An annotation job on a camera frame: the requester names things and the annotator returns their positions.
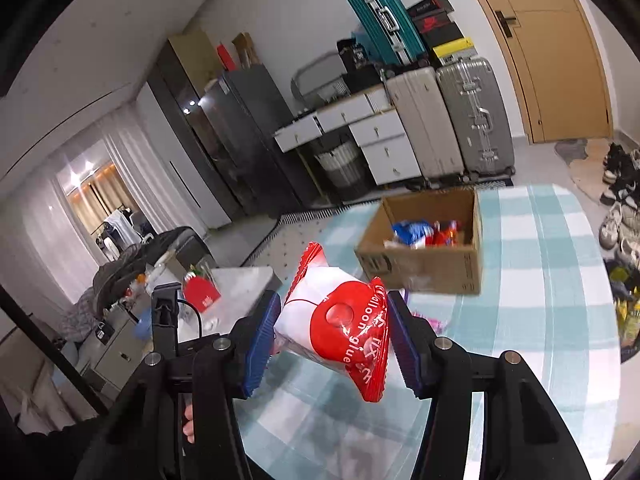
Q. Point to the red snack packet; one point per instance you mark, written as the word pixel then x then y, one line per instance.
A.
pixel 443 234

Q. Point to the beige suitcase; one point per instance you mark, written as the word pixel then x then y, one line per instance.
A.
pixel 424 115

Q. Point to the white woven laundry basket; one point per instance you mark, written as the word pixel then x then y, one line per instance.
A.
pixel 345 170

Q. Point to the colourful purple snack bag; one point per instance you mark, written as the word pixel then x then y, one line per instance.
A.
pixel 438 326

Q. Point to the yellow shoe box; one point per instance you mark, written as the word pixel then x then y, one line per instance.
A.
pixel 460 48

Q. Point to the dark grey refrigerator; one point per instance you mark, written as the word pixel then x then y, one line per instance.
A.
pixel 246 109

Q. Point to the black shoe boxes stack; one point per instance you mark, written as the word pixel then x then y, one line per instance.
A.
pixel 432 21

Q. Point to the white drawer cabinet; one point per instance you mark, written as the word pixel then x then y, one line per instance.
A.
pixel 375 127

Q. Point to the silver suitcase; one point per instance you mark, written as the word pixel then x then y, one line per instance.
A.
pixel 477 113

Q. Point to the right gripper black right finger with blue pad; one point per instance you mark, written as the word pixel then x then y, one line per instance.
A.
pixel 524 435

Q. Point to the red paper bag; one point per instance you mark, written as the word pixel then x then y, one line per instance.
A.
pixel 201 292

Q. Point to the teal suitcase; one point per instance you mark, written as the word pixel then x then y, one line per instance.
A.
pixel 391 31

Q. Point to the blue snack packet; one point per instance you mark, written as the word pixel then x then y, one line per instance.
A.
pixel 414 234

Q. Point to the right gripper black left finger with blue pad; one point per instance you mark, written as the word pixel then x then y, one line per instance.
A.
pixel 142 438

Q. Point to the wooden door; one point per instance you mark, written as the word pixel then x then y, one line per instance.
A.
pixel 555 68

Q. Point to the person's left hand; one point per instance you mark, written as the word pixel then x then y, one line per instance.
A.
pixel 188 427

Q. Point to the red white balloon glue packet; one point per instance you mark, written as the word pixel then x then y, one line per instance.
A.
pixel 332 318

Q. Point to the SF Express cardboard box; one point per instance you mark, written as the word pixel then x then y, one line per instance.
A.
pixel 453 270

